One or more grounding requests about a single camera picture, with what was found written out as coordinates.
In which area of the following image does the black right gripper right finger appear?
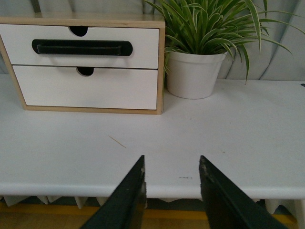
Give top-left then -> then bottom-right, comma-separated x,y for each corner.
199,156 -> 285,229

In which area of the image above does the right white plant pot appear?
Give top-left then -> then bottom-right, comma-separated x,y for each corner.
167,52 -> 227,99

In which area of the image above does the wooden two-drawer cabinet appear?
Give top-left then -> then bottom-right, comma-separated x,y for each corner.
0,12 -> 165,115

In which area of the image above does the white drawer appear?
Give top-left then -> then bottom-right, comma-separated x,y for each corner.
13,65 -> 157,110
0,24 -> 159,69

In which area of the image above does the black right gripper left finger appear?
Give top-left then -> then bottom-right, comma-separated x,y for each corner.
81,155 -> 147,229

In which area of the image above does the black drawer handle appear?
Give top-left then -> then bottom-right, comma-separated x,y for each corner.
31,39 -> 133,56

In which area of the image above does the right spider plant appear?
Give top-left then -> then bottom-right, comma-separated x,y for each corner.
142,0 -> 305,85

